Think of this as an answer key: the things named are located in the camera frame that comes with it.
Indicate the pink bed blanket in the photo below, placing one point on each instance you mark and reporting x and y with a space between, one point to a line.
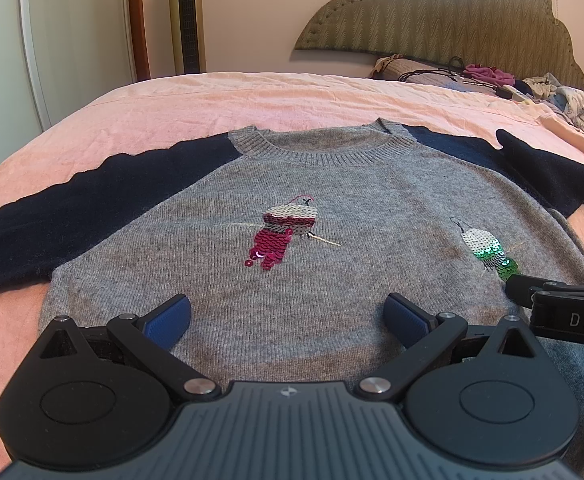
161 112

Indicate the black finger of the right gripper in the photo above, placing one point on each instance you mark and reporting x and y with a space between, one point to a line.
520 289

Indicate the gold tower fan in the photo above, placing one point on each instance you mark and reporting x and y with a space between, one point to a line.
186 22

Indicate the grey navy sequin sweater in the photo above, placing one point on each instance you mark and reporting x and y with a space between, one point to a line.
287 245

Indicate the magenta garment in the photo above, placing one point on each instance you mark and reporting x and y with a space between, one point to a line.
491 75

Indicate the crumpled white grey clothes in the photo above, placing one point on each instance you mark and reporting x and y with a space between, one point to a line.
569 100

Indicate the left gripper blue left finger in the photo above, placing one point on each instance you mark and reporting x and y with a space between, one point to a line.
146 342

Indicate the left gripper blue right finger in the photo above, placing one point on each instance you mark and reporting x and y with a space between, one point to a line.
429 341

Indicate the olive quilted headboard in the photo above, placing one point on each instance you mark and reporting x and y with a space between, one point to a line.
520 37

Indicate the brown wooden door frame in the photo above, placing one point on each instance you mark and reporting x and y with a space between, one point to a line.
138 37

